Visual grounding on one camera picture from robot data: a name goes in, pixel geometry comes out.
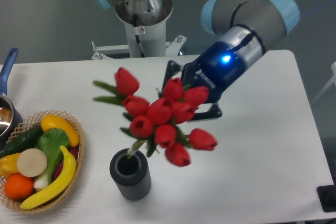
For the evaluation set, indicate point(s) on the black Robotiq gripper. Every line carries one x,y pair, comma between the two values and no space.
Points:
217,68

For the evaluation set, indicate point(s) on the red tulip bouquet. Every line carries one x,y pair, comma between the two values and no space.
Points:
156,124

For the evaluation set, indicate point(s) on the dark grey ribbed vase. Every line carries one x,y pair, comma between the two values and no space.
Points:
131,175

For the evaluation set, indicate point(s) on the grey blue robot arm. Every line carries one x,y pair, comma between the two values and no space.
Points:
247,29

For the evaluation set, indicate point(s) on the dark red vegetable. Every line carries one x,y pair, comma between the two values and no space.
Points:
74,151

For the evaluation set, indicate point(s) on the yellow banana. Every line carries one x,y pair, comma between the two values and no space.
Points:
57,186

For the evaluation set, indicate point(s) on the green bok choy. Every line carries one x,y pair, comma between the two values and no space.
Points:
49,143

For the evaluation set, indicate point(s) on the woven wicker basket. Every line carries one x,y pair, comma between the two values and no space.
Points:
27,124

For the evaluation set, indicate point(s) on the black device at edge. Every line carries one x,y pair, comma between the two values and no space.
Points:
327,197

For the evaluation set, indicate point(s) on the green cucumber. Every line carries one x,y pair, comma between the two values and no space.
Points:
23,141

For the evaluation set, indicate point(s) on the beige round disc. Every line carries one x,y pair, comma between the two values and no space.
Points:
31,162

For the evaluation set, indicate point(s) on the yellow bell pepper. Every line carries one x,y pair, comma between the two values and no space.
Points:
9,165

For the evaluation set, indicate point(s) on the orange fruit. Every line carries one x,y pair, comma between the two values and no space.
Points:
18,186

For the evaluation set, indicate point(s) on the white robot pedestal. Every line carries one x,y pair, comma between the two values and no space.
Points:
145,27

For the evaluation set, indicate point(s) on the white frame at right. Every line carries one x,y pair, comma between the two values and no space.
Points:
327,86

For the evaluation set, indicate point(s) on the blue handled saucepan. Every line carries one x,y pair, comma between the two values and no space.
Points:
10,117

